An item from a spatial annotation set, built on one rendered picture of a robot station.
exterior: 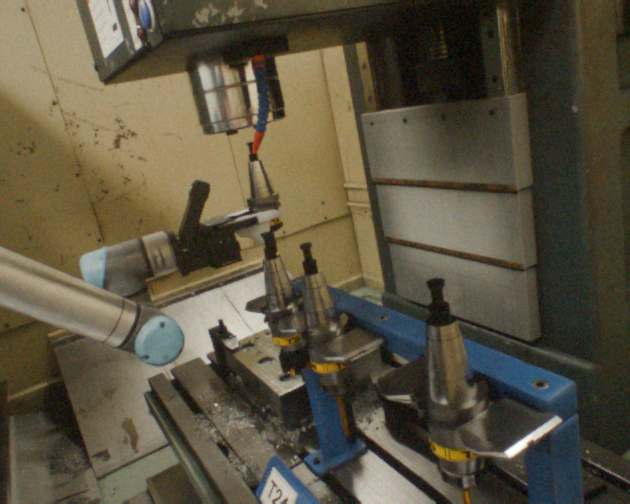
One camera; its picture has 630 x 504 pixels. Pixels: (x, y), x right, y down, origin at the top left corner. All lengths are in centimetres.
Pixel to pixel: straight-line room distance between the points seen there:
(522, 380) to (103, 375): 155
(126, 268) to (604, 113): 88
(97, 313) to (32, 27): 129
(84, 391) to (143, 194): 69
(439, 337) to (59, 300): 55
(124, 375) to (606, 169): 148
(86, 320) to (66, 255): 114
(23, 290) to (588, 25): 97
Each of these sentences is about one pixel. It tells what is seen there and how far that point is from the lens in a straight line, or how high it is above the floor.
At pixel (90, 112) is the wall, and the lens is 196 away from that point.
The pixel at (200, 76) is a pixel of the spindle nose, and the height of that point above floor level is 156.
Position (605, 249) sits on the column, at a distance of 115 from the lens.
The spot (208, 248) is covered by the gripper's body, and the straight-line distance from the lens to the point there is 99.
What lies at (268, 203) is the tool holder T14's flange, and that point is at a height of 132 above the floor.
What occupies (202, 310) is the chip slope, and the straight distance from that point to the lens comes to 202.
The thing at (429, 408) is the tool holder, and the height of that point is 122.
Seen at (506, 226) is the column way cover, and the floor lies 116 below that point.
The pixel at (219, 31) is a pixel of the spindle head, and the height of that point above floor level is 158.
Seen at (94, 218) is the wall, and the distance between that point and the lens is 196.
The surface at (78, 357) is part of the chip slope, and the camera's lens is 197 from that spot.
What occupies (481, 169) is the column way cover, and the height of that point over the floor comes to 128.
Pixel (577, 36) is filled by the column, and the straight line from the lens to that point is 105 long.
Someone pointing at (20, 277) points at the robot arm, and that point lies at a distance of 82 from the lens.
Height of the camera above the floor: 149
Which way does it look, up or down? 16 degrees down
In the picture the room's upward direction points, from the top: 12 degrees counter-clockwise
